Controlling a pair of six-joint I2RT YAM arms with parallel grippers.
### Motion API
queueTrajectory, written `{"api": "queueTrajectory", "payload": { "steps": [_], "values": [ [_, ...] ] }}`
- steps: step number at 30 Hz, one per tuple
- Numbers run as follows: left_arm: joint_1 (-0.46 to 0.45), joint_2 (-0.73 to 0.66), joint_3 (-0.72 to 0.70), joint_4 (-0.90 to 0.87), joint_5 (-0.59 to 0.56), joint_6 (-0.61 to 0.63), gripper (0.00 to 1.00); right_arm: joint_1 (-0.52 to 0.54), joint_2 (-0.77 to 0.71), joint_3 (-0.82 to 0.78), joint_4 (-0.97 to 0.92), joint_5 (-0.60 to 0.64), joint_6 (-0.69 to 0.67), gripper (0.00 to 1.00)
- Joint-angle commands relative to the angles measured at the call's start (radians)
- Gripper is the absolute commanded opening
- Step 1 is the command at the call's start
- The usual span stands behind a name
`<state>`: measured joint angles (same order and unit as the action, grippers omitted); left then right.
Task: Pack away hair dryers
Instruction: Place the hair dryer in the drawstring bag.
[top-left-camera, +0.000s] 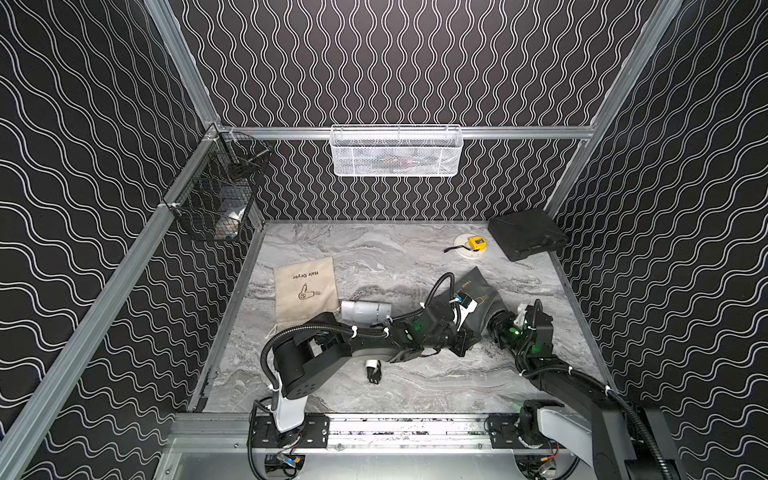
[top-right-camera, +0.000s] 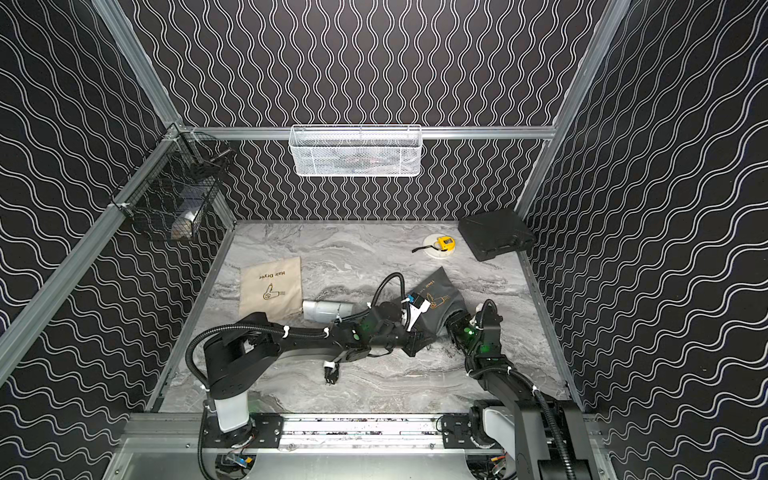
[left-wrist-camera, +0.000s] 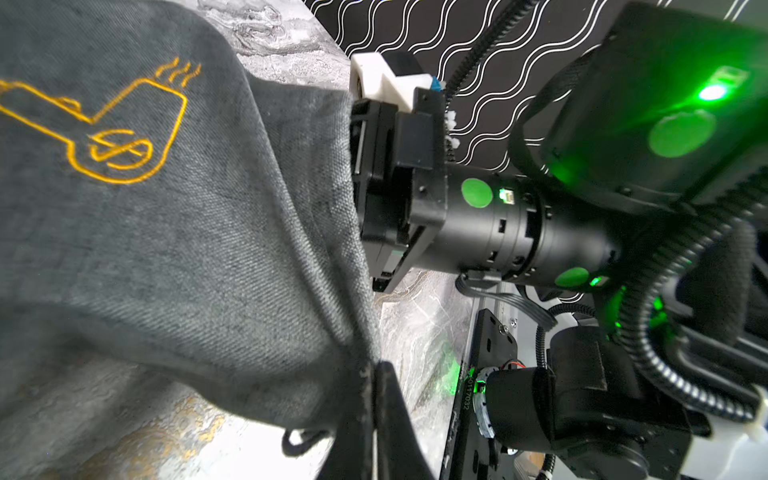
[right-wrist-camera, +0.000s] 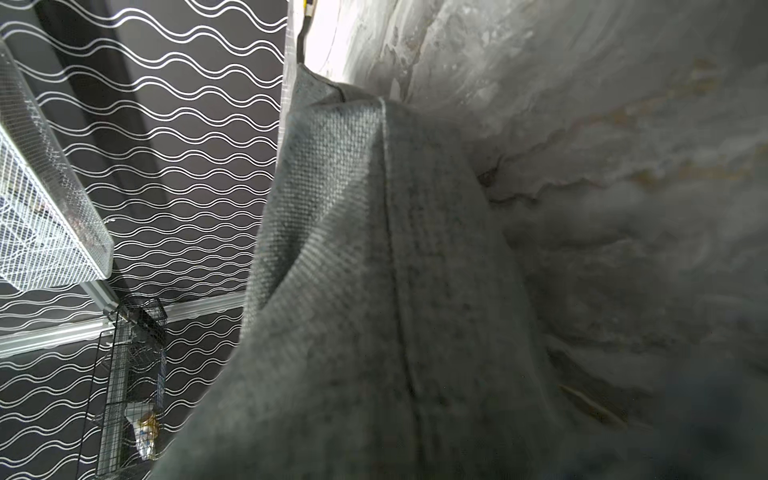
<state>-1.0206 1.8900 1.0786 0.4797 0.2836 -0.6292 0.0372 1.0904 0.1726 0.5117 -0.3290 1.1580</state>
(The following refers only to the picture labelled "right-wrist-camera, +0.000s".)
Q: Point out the dark grey hair dryer bag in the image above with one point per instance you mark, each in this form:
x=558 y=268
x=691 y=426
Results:
x=387 y=334

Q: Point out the item in black basket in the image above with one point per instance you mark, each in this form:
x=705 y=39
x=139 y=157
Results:
x=146 y=433

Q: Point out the black wire wall basket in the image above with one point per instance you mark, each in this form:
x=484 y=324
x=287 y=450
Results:
x=127 y=381

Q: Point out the white mesh wall basket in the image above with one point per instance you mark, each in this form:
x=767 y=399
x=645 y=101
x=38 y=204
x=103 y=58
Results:
x=51 y=233

